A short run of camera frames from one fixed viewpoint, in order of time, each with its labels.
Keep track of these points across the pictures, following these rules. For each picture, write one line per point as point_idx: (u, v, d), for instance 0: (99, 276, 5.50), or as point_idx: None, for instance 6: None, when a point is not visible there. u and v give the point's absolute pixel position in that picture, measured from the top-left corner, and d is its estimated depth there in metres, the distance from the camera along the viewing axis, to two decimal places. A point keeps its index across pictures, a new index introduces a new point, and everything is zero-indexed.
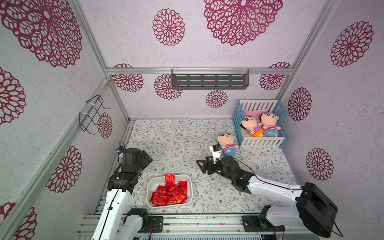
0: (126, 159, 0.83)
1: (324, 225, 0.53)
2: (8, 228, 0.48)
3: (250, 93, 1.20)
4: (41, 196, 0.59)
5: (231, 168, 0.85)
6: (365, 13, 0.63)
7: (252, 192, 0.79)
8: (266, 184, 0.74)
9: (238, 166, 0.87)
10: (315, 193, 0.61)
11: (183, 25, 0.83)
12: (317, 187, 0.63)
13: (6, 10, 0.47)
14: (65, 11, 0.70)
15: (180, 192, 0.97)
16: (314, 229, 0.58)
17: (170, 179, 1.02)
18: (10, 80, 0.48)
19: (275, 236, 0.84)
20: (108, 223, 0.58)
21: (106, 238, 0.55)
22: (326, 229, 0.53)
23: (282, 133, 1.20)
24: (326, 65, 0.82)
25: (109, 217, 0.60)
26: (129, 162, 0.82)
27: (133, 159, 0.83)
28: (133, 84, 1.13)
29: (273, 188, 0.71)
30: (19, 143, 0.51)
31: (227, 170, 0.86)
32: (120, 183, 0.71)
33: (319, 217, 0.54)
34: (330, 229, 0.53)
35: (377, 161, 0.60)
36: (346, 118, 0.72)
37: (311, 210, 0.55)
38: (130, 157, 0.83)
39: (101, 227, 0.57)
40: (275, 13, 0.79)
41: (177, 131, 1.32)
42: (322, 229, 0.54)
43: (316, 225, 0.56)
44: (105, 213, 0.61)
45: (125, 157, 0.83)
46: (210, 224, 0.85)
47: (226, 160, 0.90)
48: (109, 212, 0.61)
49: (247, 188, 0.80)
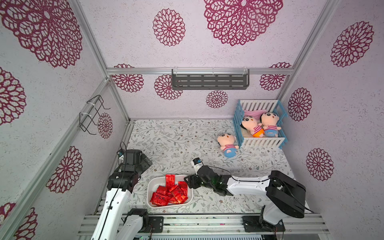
0: (127, 158, 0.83)
1: (294, 205, 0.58)
2: (8, 228, 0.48)
3: (250, 93, 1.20)
4: (41, 196, 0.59)
5: (206, 178, 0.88)
6: (365, 13, 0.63)
7: (234, 193, 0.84)
8: (241, 182, 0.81)
9: (213, 172, 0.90)
10: (280, 178, 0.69)
11: (183, 25, 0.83)
12: (281, 174, 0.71)
13: (6, 10, 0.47)
14: (65, 11, 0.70)
15: (180, 191, 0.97)
16: (290, 213, 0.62)
17: (170, 178, 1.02)
18: (10, 79, 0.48)
19: (275, 236, 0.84)
20: (107, 222, 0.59)
21: (106, 238, 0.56)
22: (298, 210, 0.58)
23: (282, 133, 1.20)
24: (326, 65, 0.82)
25: (109, 216, 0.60)
26: (129, 161, 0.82)
27: (134, 158, 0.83)
28: (133, 84, 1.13)
29: (247, 183, 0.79)
30: (19, 143, 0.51)
31: (205, 180, 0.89)
32: (120, 182, 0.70)
33: (288, 200, 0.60)
34: (302, 209, 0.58)
35: (377, 161, 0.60)
36: (346, 118, 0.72)
37: (279, 196, 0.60)
38: (131, 157, 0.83)
39: (101, 226, 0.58)
40: (275, 13, 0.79)
41: (177, 131, 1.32)
42: (295, 211, 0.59)
43: (289, 209, 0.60)
44: (104, 212, 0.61)
45: (127, 157, 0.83)
46: (210, 224, 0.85)
47: (199, 171, 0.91)
48: (109, 212, 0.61)
49: (228, 191, 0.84)
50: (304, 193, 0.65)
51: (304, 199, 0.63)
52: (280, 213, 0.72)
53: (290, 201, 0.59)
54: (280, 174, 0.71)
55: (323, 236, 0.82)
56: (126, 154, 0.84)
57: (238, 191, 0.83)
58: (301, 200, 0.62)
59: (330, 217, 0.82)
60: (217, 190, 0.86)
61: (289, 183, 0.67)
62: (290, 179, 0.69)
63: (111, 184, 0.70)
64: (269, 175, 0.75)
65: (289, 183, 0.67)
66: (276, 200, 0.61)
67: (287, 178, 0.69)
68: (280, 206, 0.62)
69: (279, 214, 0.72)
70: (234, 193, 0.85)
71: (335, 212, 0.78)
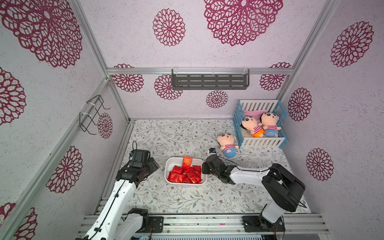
0: (136, 155, 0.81)
1: (288, 198, 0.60)
2: (8, 229, 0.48)
3: (250, 93, 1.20)
4: (41, 196, 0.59)
5: (212, 164, 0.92)
6: (365, 13, 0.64)
7: (235, 183, 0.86)
8: (242, 171, 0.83)
9: (220, 160, 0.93)
10: (280, 171, 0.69)
11: (183, 25, 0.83)
12: (282, 167, 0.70)
13: (6, 10, 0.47)
14: (65, 11, 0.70)
15: (195, 174, 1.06)
16: (282, 205, 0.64)
17: (186, 161, 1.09)
18: (10, 80, 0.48)
19: (275, 236, 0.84)
20: (113, 207, 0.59)
21: (109, 222, 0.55)
22: (290, 202, 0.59)
23: (282, 132, 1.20)
24: (326, 65, 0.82)
25: (115, 202, 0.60)
26: (138, 158, 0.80)
27: (143, 157, 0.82)
28: (133, 84, 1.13)
29: (247, 172, 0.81)
30: (19, 143, 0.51)
31: (211, 167, 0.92)
32: (127, 176, 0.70)
33: (283, 191, 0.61)
34: (294, 203, 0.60)
35: (376, 161, 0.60)
36: (346, 118, 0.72)
37: (274, 186, 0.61)
38: (140, 154, 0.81)
39: (106, 210, 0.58)
40: (275, 13, 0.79)
41: (177, 131, 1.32)
42: (288, 203, 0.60)
43: (283, 201, 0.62)
44: (111, 199, 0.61)
45: (137, 153, 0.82)
46: (210, 224, 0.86)
47: (208, 158, 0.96)
48: (116, 197, 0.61)
49: (231, 180, 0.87)
50: (302, 191, 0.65)
51: (301, 195, 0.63)
52: (279, 210, 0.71)
53: (284, 193, 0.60)
54: (281, 167, 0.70)
55: (323, 236, 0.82)
56: (136, 151, 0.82)
57: (240, 181, 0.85)
58: (297, 195, 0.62)
59: (330, 216, 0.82)
60: (221, 176, 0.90)
61: (288, 178, 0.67)
62: (290, 174, 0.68)
63: (118, 177, 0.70)
64: (270, 167, 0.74)
65: (289, 177, 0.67)
66: (271, 190, 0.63)
67: (286, 172, 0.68)
68: (274, 197, 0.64)
69: (278, 210, 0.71)
70: (237, 182, 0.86)
71: (335, 212, 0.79)
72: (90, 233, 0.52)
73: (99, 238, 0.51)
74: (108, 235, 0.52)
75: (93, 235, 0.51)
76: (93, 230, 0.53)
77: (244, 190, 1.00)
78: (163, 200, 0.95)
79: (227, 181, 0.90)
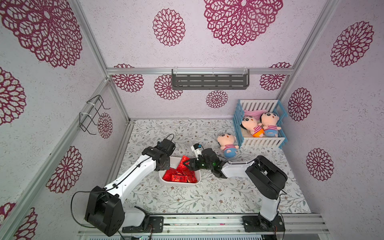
0: (164, 143, 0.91)
1: (269, 186, 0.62)
2: (7, 229, 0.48)
3: (250, 93, 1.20)
4: (42, 196, 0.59)
5: (208, 158, 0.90)
6: (365, 13, 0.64)
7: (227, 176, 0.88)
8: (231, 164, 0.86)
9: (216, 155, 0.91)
10: (263, 163, 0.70)
11: (183, 25, 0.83)
12: (265, 158, 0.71)
13: (6, 10, 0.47)
14: (65, 11, 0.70)
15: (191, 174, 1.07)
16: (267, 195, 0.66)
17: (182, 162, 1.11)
18: (10, 79, 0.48)
19: (275, 236, 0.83)
20: (132, 174, 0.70)
21: (126, 184, 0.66)
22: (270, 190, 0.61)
23: (282, 132, 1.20)
24: (326, 64, 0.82)
25: (135, 171, 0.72)
26: (165, 146, 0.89)
27: (170, 148, 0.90)
28: (133, 84, 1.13)
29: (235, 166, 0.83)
30: (19, 143, 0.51)
31: (207, 160, 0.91)
32: (151, 154, 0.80)
33: (263, 180, 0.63)
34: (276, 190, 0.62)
35: (377, 160, 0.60)
36: (346, 118, 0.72)
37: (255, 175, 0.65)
38: (168, 144, 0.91)
39: (125, 175, 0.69)
40: (275, 13, 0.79)
41: (177, 131, 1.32)
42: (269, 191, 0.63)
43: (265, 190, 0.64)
44: (132, 167, 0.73)
45: (165, 143, 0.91)
46: (210, 224, 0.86)
47: (205, 150, 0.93)
48: (137, 168, 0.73)
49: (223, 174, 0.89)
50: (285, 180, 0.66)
51: (283, 183, 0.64)
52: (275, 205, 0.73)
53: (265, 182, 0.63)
54: (264, 158, 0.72)
55: (323, 236, 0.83)
56: (166, 140, 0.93)
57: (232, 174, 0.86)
58: (279, 184, 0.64)
59: (330, 217, 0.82)
60: (215, 171, 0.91)
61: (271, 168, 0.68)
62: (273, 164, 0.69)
63: (145, 151, 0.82)
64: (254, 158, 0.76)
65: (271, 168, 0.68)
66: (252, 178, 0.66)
67: (269, 163, 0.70)
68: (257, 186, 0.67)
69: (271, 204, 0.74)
70: (228, 176, 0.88)
71: (335, 212, 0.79)
72: (109, 186, 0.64)
73: (114, 193, 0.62)
74: (121, 194, 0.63)
75: (110, 188, 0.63)
76: (111, 185, 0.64)
77: (245, 190, 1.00)
78: (163, 200, 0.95)
79: (220, 176, 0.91)
